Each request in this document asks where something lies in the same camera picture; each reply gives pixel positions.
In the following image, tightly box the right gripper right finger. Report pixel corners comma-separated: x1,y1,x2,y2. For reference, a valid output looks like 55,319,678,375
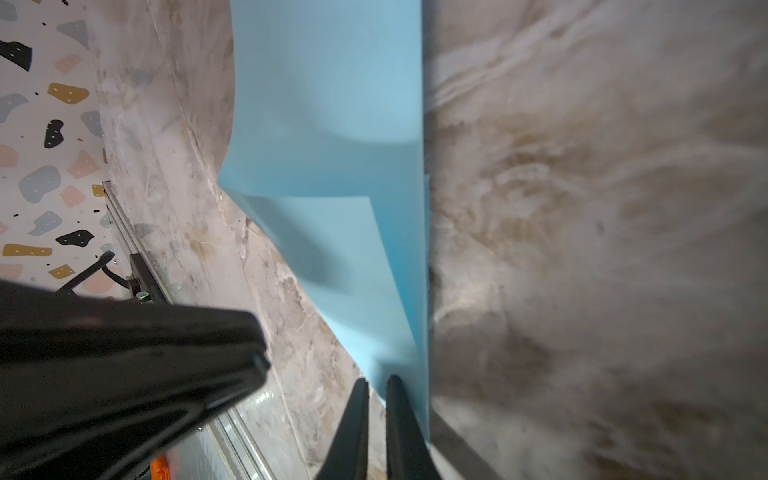
385,375,441,480

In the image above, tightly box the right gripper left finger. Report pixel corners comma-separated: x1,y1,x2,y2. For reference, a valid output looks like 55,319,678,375
315,378,369,480

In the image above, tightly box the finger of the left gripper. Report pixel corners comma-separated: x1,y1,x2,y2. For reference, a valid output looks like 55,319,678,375
1,282,270,479

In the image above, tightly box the light blue paper sheet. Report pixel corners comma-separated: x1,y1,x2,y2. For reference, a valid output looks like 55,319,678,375
218,1,430,434

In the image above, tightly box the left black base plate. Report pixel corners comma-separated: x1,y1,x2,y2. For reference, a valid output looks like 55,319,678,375
128,253,168,304

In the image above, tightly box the aluminium front rail frame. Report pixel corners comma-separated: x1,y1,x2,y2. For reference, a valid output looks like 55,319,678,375
100,179,277,480

